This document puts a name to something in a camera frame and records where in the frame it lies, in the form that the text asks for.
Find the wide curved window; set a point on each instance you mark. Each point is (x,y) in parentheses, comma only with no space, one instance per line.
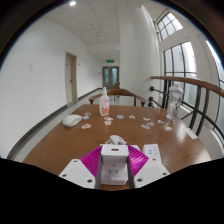
(218,83)

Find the black railing with wooden handrail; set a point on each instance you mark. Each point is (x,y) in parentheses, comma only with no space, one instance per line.
(186,81)

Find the white paper card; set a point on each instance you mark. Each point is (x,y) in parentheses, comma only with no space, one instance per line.
(190,133)

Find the pale round sticker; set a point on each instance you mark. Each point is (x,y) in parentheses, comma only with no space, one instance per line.
(88,113)

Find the round ceiling light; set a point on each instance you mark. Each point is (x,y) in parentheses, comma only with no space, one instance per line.
(72,3)

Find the red and white sticker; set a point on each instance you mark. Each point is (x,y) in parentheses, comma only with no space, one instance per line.
(108,118)
(107,123)

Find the green exit sign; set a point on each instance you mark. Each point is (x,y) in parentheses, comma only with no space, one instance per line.
(110,61)

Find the tall black-framed window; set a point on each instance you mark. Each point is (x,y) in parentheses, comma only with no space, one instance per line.
(180,70)

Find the grey and white sticker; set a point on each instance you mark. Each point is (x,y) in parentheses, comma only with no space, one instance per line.
(145,126)

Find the pink sticker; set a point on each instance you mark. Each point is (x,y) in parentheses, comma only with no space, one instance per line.
(150,123)

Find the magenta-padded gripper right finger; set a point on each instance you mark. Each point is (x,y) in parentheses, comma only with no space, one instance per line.
(150,171)

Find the orange sticker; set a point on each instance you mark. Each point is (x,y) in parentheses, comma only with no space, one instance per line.
(86,126)

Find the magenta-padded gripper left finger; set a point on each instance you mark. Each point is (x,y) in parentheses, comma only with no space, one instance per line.
(77,173)

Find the white side door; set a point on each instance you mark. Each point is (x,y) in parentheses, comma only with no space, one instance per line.
(71,78)

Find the pale blue sticker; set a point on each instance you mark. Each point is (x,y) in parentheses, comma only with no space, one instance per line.
(132,116)

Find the blue round sticker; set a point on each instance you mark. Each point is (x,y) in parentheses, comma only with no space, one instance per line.
(86,117)
(120,116)

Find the wooden armchair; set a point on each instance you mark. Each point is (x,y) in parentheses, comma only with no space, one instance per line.
(116,92)

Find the pale yellow sticker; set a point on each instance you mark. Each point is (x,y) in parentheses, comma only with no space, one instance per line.
(146,119)

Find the white spray bottle orange label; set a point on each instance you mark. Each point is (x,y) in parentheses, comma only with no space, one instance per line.
(104,105)

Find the white computer mouse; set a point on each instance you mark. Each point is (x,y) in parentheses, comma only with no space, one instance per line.
(72,120)

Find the small upper window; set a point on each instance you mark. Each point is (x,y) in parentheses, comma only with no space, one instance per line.
(169,25)

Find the clear plastic water bottle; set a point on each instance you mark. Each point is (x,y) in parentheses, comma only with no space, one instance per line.
(174,101)

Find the grey double door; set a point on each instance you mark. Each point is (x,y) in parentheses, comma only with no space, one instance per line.
(110,77)

